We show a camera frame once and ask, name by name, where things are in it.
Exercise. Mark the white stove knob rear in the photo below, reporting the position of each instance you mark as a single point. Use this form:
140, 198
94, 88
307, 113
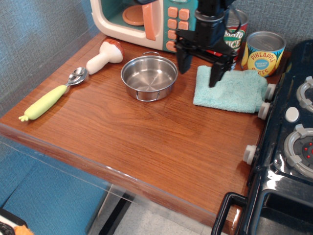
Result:
270, 90

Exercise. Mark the spoon with green handle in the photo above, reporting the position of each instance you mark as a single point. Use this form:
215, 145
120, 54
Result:
49, 99

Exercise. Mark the orange microwave plate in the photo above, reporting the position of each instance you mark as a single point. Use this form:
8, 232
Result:
133, 15

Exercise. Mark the tomato sauce can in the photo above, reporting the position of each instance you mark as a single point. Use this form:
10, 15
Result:
235, 30

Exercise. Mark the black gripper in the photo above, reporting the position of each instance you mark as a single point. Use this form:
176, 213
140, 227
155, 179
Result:
206, 41

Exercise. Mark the stainless steel pot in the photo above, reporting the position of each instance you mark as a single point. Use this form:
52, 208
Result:
149, 77

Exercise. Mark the toy mushroom white brown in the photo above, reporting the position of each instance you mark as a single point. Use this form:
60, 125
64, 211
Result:
111, 51

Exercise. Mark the pineapple slices can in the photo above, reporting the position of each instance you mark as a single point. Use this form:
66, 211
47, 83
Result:
263, 52

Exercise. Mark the light teal cloth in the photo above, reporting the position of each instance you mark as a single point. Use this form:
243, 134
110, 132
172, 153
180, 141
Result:
237, 91

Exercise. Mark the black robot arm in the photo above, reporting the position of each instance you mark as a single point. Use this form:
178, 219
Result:
213, 7

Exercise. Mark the white stove knob middle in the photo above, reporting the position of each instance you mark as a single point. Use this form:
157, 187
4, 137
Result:
263, 111

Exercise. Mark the black toy stove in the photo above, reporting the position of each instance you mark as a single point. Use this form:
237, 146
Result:
280, 184

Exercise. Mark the white stove knob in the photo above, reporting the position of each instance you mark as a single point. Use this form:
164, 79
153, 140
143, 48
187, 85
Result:
270, 90
249, 154
263, 111

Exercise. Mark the toy microwave teal and cream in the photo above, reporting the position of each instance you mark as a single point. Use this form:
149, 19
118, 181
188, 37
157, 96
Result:
162, 18

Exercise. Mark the white stove knob front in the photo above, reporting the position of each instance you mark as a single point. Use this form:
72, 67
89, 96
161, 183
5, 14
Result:
249, 154

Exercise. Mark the orange plush object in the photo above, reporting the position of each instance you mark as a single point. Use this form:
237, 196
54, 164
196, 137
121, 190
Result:
22, 230

